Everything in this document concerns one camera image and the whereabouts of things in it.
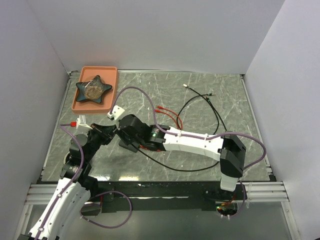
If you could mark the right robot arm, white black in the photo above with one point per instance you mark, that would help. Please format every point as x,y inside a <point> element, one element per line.
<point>227,149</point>

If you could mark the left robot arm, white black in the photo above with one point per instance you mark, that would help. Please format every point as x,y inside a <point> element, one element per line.
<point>74,187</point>

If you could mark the dark star-shaped dish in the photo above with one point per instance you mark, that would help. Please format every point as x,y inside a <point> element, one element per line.
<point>92,90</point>

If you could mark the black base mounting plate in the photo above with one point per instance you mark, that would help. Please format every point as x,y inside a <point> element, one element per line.
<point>116,196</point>

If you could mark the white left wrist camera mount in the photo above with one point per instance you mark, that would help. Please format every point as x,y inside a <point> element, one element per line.
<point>80,123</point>

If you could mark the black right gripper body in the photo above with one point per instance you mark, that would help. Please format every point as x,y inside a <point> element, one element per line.
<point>124,136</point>

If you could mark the black network switch box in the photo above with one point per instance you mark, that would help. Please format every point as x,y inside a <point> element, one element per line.
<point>131,146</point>

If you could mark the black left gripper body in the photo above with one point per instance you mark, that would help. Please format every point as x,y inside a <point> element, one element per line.
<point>94,147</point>

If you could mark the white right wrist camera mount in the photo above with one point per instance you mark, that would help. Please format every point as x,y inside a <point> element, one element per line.
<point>116,114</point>

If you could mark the white round tape roll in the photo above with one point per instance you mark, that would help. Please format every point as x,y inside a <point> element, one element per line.
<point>66,158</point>

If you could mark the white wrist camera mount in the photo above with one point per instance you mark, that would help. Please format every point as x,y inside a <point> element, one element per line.
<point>116,114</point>
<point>80,123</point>

